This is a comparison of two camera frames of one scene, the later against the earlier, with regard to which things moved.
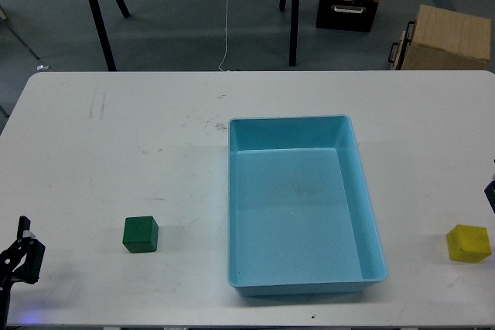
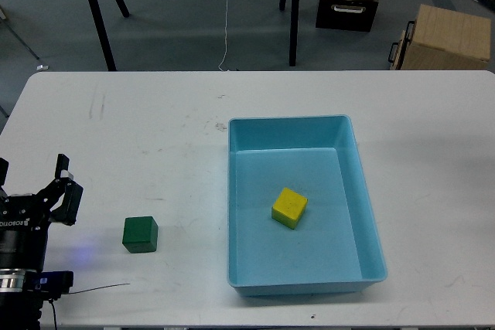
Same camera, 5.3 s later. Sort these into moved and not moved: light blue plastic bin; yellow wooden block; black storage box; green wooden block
Moved: yellow wooden block
Not moved: green wooden block; black storage box; light blue plastic bin
